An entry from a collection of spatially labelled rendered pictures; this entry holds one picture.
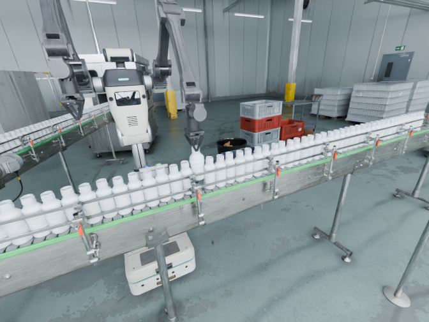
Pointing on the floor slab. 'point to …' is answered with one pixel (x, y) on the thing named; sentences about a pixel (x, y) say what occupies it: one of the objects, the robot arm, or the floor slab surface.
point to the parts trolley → (302, 110)
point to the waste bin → (230, 144)
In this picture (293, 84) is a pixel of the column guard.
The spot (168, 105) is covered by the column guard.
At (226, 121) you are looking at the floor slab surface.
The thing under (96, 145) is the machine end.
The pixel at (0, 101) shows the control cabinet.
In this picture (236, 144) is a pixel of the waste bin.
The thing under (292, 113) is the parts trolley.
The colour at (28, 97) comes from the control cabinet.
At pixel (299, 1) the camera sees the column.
